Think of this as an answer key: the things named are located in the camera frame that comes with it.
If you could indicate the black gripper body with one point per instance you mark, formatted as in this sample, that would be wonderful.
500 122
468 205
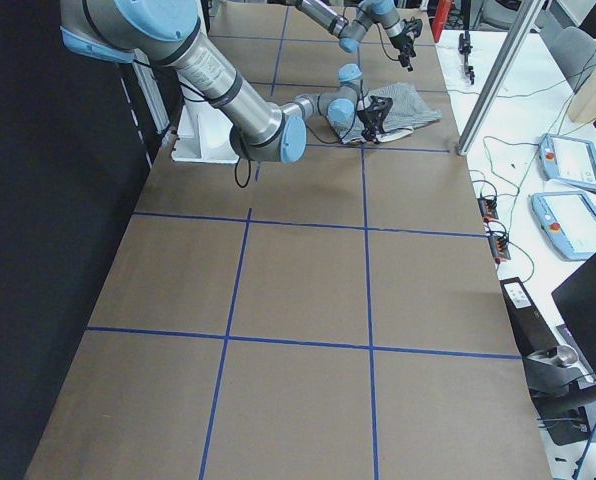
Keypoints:
366 120
401 44

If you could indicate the striped polo shirt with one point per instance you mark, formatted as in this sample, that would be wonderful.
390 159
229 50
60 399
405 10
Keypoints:
409 112

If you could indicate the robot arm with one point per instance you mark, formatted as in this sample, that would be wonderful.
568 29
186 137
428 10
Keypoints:
350 34
169 34

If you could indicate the red cylinder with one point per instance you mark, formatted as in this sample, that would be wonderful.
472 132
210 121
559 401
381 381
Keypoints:
440 18

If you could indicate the orange connector hub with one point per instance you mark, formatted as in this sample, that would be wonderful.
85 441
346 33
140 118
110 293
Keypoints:
499 246
488 208

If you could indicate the grey office chair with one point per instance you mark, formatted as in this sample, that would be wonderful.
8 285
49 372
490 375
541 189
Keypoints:
574 51

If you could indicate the upper teach pendant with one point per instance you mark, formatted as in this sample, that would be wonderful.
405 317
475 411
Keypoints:
569 160

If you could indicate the teach pendant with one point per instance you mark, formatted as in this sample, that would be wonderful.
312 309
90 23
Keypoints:
569 160
569 221

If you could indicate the lower teach pendant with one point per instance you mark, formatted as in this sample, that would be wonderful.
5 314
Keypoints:
569 221

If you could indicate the black power strip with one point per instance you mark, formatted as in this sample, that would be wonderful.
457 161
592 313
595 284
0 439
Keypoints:
531 332

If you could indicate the black stand with knob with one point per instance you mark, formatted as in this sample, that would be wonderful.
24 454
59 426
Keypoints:
564 397

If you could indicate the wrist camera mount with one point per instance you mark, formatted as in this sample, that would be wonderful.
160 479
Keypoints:
413 28
384 106

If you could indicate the aluminium frame post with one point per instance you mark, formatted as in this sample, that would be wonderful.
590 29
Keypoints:
525 19

